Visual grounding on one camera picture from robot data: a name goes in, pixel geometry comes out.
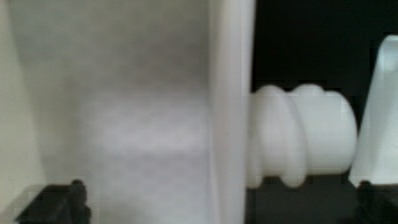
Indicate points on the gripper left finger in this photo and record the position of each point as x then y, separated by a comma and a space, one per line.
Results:
56, 206

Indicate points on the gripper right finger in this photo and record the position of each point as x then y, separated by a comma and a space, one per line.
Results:
376, 207

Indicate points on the white cabinet body box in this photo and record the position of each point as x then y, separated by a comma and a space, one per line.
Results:
124, 92

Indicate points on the white U-shaped fence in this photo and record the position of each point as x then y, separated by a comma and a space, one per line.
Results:
375, 162

